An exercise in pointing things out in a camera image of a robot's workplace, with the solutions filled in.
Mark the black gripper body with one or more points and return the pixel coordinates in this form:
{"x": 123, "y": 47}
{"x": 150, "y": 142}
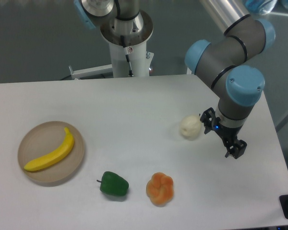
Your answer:
{"x": 226, "y": 128}

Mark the orange knotted bread roll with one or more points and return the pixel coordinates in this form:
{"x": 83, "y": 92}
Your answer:
{"x": 160, "y": 189}

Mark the green toy bell pepper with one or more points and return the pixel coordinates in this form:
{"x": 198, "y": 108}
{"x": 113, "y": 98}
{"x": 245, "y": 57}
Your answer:
{"x": 112, "y": 184}

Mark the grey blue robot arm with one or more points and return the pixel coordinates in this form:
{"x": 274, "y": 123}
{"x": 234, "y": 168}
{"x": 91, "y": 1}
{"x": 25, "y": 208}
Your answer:
{"x": 221, "y": 67}

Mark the white toy pear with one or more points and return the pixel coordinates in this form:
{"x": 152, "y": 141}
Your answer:
{"x": 190, "y": 127}

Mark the blue plastic bag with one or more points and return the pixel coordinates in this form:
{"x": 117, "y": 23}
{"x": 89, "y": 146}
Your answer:
{"x": 260, "y": 7}

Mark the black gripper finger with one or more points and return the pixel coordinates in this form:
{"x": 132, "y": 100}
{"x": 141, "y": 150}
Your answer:
{"x": 235, "y": 148}
{"x": 208, "y": 119}

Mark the yellow toy banana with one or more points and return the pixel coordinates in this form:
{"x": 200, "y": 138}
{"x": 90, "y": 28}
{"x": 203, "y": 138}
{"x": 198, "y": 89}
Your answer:
{"x": 53, "y": 157}

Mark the beige round plate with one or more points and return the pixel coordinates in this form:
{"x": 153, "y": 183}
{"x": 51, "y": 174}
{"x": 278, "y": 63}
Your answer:
{"x": 43, "y": 139}

